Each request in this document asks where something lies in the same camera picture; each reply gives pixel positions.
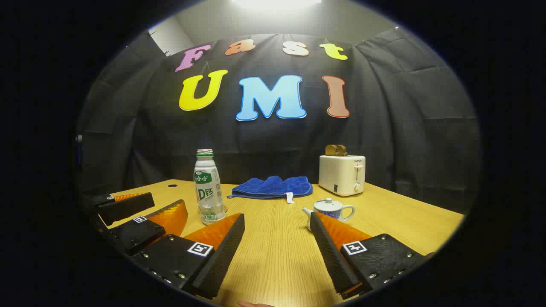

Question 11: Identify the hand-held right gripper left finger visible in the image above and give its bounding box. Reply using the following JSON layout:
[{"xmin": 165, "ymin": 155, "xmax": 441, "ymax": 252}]
[{"xmin": 132, "ymin": 212, "xmax": 246, "ymax": 300}]

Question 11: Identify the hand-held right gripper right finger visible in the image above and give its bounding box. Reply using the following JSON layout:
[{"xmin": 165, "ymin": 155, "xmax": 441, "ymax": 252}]
[{"xmin": 310, "ymin": 211, "xmax": 428, "ymax": 300}]

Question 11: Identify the round brown coaster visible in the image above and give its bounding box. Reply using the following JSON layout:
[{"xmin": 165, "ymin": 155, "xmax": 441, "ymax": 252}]
[{"xmin": 197, "ymin": 205, "xmax": 228, "ymax": 216}]

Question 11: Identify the green label water bottle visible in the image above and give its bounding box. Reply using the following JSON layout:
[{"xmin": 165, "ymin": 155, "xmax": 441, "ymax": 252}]
[{"xmin": 194, "ymin": 149, "xmax": 227, "ymax": 226}]

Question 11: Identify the blue towel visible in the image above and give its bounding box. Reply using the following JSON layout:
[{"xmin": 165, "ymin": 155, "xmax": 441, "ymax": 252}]
[{"xmin": 227, "ymin": 176, "xmax": 314, "ymax": 204}]

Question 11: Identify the white toaster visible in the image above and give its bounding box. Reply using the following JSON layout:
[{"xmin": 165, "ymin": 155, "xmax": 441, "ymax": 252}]
[{"xmin": 319, "ymin": 154, "xmax": 366, "ymax": 197}]

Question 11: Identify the black backdrop cloth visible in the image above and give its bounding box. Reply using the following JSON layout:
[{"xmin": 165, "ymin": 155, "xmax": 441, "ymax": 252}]
[{"xmin": 77, "ymin": 26, "xmax": 480, "ymax": 214}]

